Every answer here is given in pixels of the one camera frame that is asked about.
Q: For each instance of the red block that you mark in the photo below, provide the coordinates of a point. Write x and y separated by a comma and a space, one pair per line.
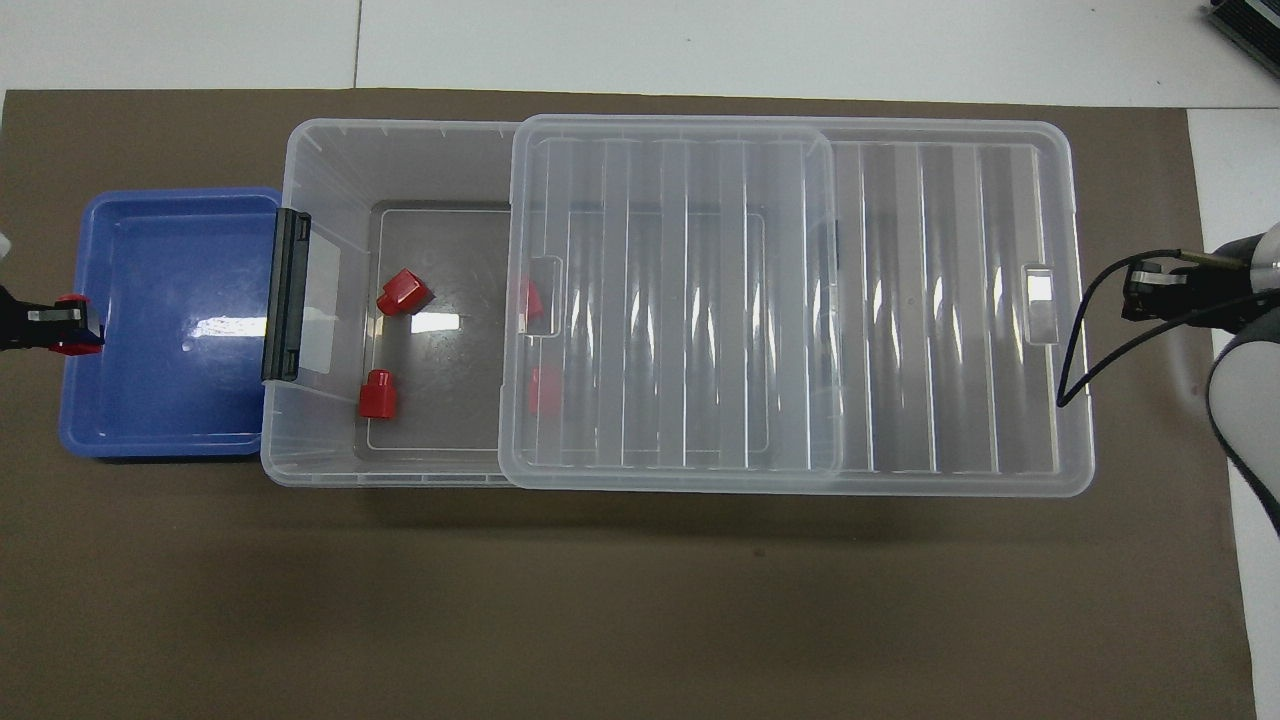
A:
543, 390
78, 348
530, 300
403, 291
378, 394

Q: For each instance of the blue plastic tray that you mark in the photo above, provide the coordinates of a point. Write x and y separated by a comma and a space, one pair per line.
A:
180, 400

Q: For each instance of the brown table mat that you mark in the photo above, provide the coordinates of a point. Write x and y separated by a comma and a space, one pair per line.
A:
600, 600

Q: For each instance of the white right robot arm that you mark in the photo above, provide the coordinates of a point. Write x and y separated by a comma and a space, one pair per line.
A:
1250, 400

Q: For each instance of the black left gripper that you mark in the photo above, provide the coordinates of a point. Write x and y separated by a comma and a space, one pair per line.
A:
15, 320

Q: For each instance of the black ribbed device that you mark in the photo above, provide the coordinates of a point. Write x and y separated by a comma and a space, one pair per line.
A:
1250, 20

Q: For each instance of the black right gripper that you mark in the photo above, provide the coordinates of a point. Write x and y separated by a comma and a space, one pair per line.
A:
1210, 295

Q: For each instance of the clear plastic storage box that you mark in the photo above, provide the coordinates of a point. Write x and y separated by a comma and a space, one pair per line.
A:
320, 170

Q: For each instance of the black box latch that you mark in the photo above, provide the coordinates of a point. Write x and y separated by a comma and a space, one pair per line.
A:
285, 300

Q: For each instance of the clear ribbed plastic lid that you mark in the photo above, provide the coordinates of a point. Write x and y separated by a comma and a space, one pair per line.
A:
950, 300

